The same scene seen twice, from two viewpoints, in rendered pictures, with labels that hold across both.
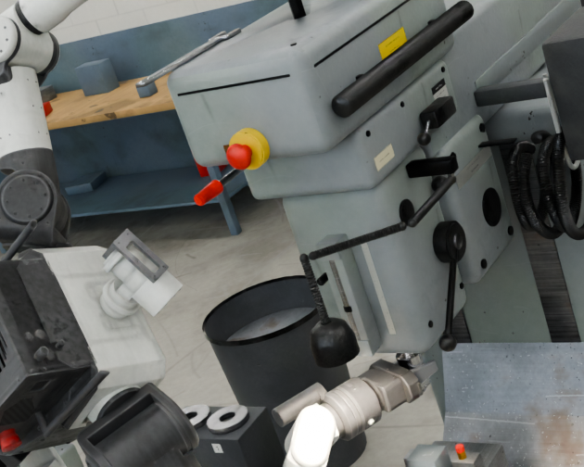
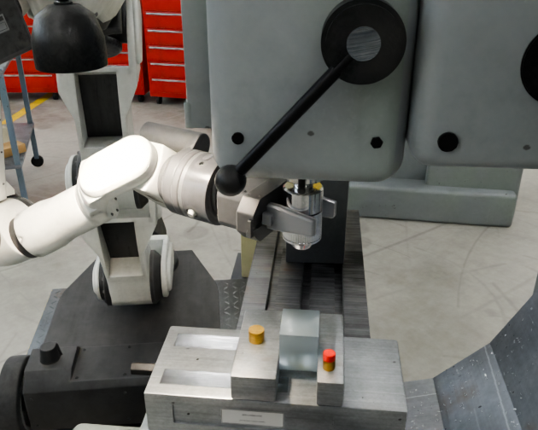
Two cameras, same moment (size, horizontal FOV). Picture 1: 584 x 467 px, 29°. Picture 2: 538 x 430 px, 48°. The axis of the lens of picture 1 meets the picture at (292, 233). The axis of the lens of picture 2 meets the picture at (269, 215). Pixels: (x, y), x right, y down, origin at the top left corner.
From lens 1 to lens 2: 1.70 m
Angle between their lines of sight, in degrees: 53
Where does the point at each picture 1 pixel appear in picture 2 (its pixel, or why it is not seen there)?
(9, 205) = not seen: outside the picture
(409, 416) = not seen: outside the picture
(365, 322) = (191, 75)
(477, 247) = (450, 105)
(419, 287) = (238, 66)
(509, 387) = not seen: outside the picture
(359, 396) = (192, 173)
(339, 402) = (172, 162)
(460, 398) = (506, 345)
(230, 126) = not seen: outside the picture
